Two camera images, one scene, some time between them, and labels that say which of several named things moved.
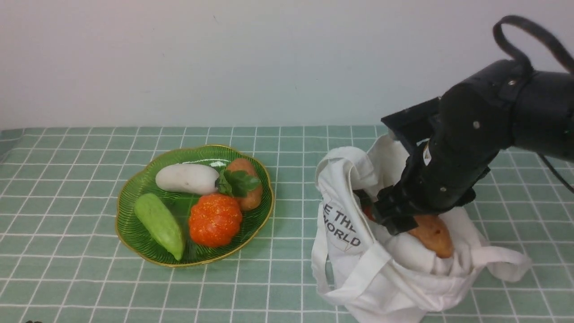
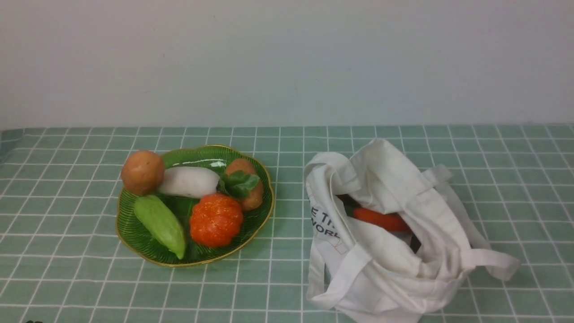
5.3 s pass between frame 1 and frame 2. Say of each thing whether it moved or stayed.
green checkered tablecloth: stayed
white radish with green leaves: stayed
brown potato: moved
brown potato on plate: stayed
